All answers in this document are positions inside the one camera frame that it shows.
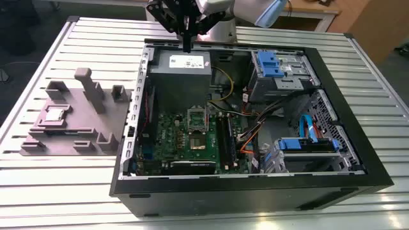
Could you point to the silver disk bay frame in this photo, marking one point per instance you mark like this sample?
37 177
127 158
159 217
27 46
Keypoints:
309 155

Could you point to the CPU socket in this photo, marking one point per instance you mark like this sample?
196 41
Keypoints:
197 143

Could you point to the black graphics card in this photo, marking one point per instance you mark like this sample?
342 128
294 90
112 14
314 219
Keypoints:
192 167

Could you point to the green motherboard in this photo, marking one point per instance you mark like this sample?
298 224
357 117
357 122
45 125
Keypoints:
172 143

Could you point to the wooden desk white legs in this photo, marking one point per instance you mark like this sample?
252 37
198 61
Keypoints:
318 9

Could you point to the black RAM slot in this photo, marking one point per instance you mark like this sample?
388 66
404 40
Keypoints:
220 139

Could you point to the black table corner cap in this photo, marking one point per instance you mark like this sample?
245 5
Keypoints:
349 36
73 18

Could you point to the silver drive cage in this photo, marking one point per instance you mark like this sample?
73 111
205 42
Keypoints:
265 88

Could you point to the grey power supply unit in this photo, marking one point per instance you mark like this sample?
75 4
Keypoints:
179 88

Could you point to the grey parts rack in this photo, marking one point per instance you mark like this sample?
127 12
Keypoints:
80 119

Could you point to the wooden cabinet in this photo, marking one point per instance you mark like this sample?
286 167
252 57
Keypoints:
377 28

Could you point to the blue drive bay carrier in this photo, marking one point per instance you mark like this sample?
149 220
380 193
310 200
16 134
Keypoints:
269 64

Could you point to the RAM stick blue label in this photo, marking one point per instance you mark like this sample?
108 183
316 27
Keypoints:
60 132

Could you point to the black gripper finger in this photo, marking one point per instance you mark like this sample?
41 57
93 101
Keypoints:
161 16
189 36

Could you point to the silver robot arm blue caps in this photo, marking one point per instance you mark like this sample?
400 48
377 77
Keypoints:
224 33

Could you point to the hard disk in blue carrier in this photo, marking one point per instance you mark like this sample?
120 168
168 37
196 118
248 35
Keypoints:
289 145

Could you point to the black open PC case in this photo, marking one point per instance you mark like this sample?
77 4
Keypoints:
256 198

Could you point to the silver square CPU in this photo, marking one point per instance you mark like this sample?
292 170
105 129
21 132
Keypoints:
56 115

